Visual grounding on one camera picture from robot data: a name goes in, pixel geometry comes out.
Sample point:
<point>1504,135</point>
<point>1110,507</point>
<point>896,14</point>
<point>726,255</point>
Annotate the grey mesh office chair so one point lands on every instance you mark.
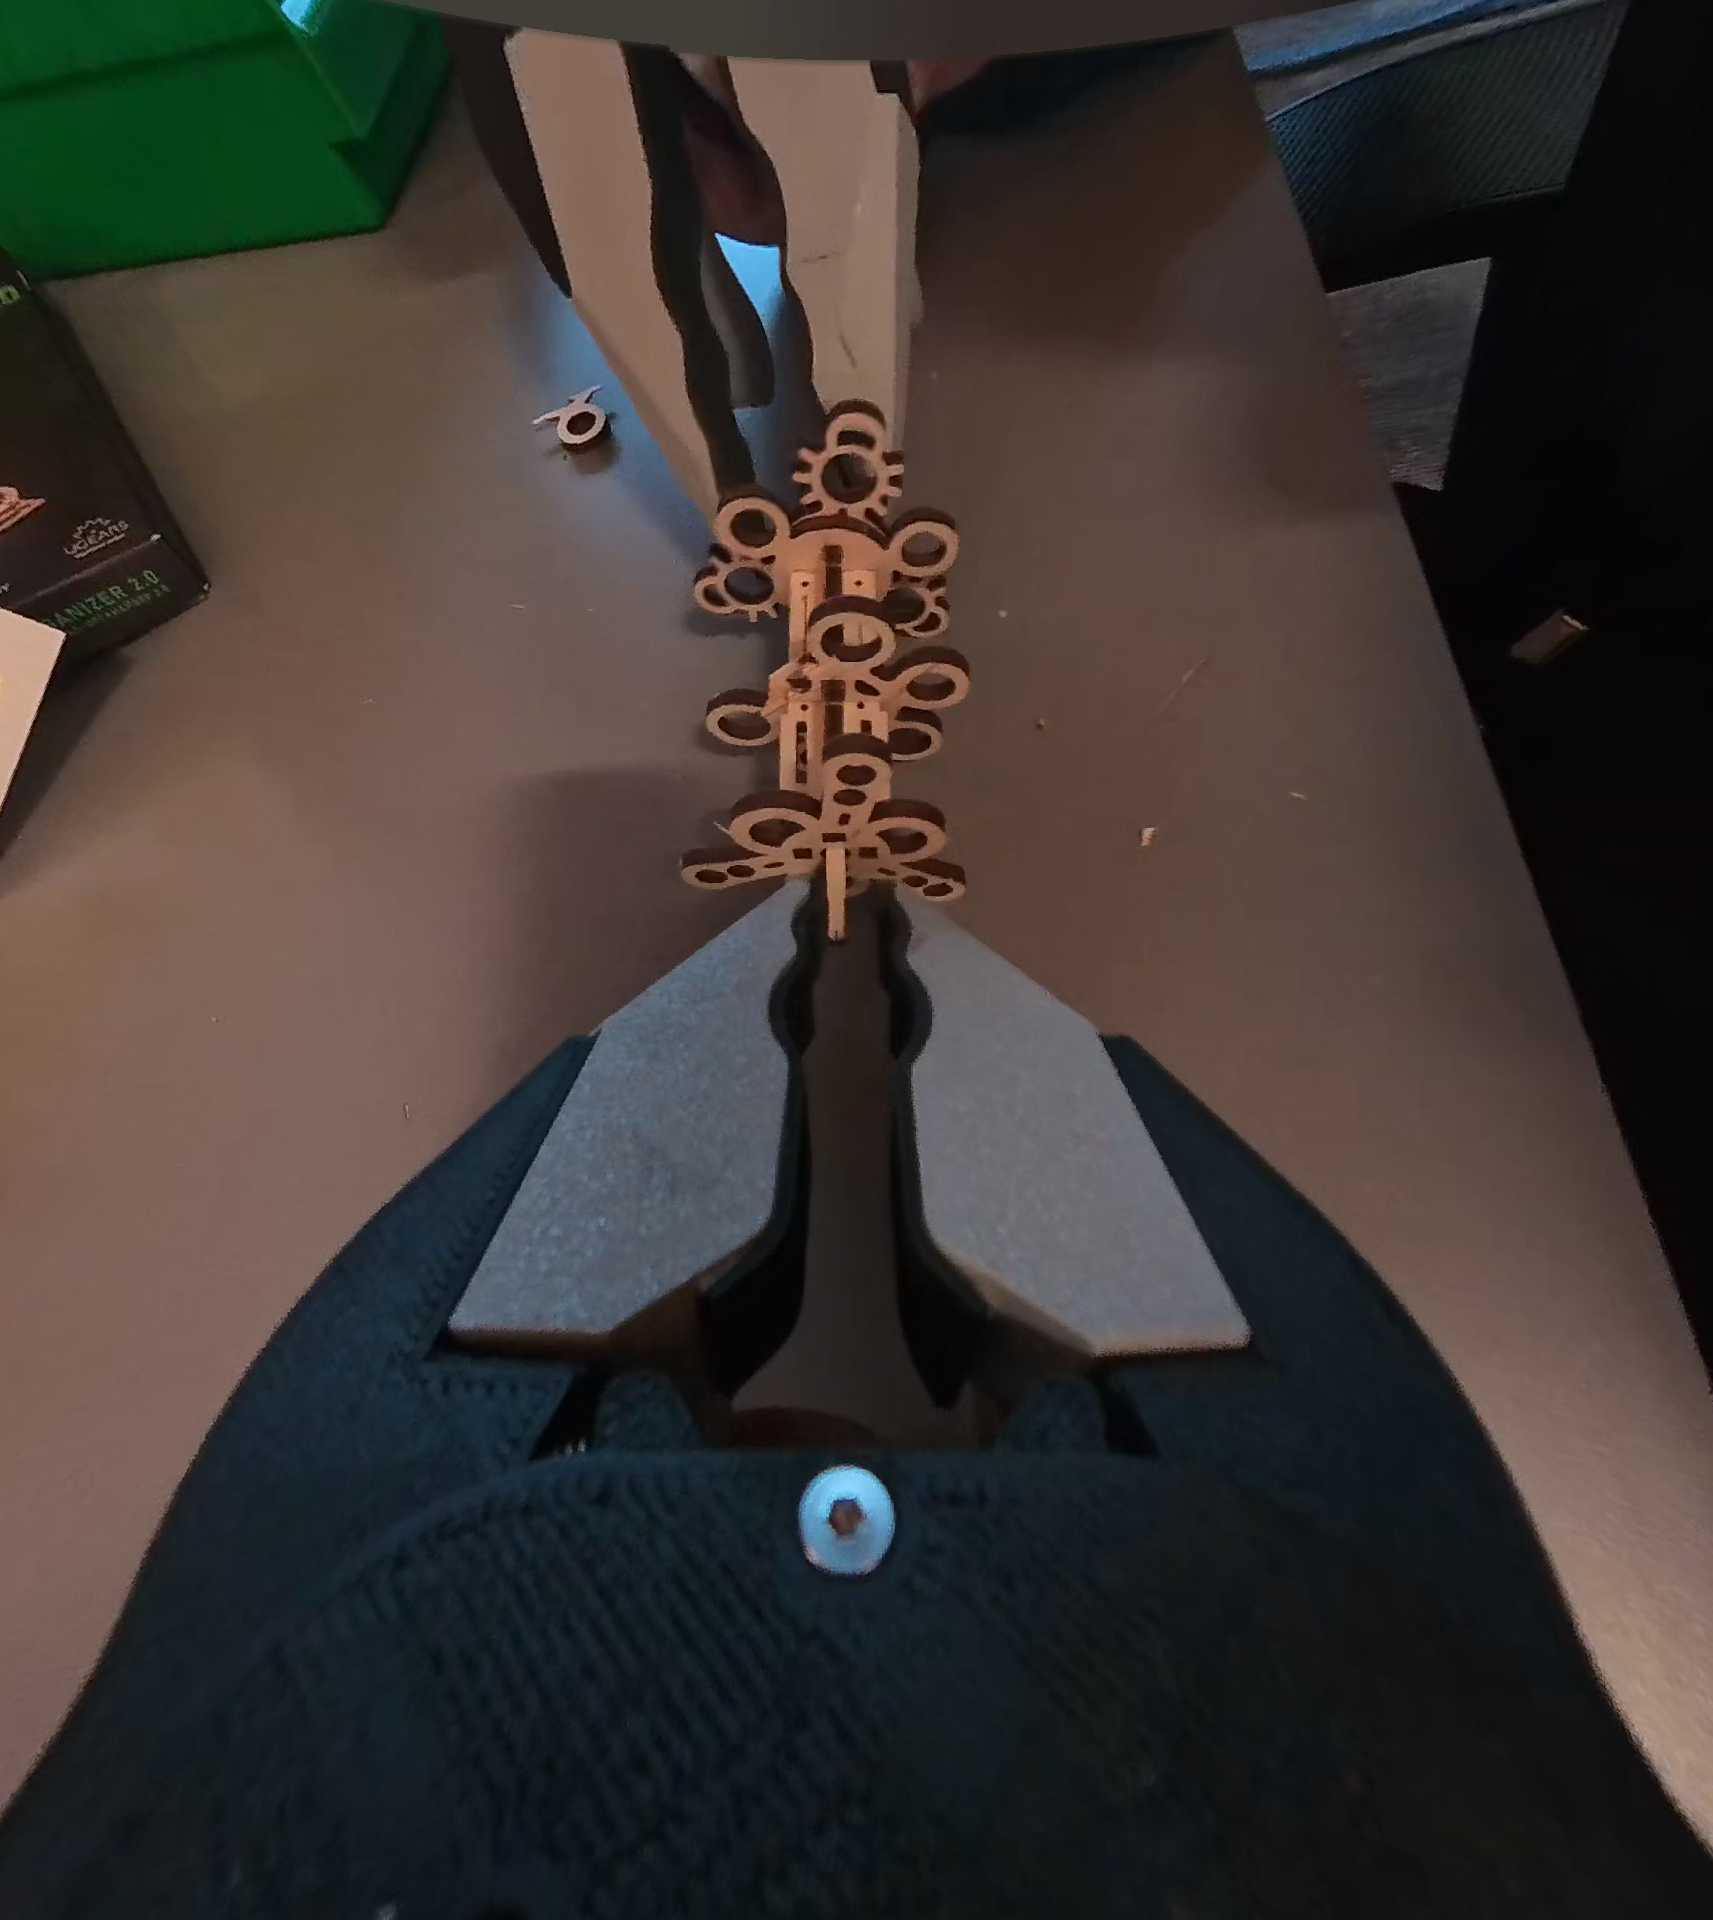
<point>1426,135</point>

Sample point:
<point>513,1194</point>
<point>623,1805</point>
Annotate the wooden gear model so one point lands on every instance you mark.
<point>813,749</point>

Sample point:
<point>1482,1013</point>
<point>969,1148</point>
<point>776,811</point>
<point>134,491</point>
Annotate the green plastic bin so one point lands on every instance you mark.
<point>120,151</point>
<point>391,75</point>

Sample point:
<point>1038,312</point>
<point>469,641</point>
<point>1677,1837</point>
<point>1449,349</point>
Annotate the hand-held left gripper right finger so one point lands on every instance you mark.
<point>1066,1185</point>

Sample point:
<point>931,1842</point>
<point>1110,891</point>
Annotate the black model kit box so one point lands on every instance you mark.
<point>76,494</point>

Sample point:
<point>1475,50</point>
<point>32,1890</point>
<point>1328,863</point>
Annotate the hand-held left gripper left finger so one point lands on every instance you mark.
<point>630,1185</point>

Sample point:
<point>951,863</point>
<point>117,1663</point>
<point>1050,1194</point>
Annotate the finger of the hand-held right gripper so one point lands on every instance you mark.
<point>600,195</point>
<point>855,209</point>

